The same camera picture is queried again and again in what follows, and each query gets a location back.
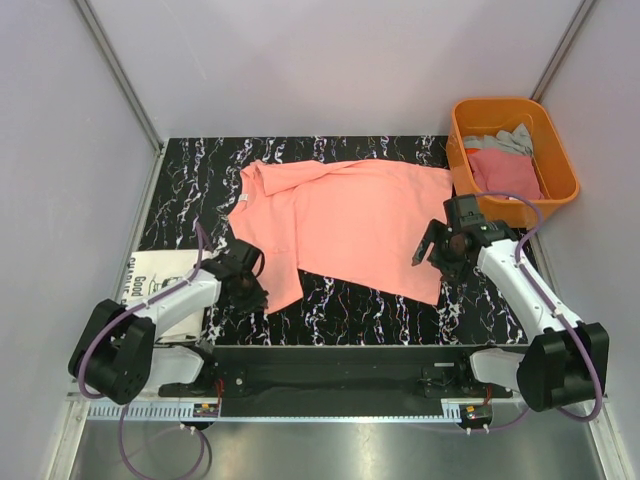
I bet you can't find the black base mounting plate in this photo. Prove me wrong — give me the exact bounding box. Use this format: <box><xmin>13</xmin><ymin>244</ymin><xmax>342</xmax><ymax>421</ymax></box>
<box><xmin>97</xmin><ymin>344</ymin><xmax>531</xmax><ymax>419</ymax></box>

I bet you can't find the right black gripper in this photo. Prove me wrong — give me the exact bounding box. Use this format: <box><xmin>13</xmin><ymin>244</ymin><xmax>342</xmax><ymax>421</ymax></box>
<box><xmin>412</xmin><ymin>219</ymin><xmax>473</xmax><ymax>285</ymax></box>

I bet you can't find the salmon pink t-shirt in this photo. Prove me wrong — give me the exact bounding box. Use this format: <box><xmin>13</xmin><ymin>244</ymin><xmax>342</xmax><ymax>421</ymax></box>
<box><xmin>228</xmin><ymin>159</ymin><xmax>453</xmax><ymax>313</ymax></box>

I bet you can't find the folded white printed t-shirt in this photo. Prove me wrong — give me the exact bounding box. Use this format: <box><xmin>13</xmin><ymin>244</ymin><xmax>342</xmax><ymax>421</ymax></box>
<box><xmin>121</xmin><ymin>249</ymin><xmax>204</xmax><ymax>344</ymax></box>

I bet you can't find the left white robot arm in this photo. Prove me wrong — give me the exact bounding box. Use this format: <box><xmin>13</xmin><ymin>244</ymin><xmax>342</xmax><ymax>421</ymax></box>
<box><xmin>68</xmin><ymin>240</ymin><xmax>268</xmax><ymax>405</ymax></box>

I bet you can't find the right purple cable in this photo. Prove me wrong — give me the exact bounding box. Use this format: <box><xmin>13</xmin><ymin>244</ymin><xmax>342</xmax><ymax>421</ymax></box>
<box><xmin>414</xmin><ymin>191</ymin><xmax>604</xmax><ymax>434</ymax></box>

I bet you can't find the orange plastic bin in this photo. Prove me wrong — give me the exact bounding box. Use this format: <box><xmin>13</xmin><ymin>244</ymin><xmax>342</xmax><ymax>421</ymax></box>
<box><xmin>446</xmin><ymin>97</ymin><xmax>580</xmax><ymax>229</ymax></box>

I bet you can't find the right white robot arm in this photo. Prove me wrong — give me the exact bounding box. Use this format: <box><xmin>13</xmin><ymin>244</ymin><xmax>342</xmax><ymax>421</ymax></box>
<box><xmin>412</xmin><ymin>194</ymin><xmax>610</xmax><ymax>422</ymax></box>

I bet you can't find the dark pink t-shirt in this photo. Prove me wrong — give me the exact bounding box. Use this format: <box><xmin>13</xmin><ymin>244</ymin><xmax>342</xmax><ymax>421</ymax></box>
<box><xmin>466</xmin><ymin>148</ymin><xmax>544</xmax><ymax>200</ymax></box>

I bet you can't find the grey t-shirt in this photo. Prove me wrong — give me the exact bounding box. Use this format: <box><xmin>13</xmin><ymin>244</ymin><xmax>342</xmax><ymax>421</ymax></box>
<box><xmin>463</xmin><ymin>123</ymin><xmax>534</xmax><ymax>157</ymax></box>

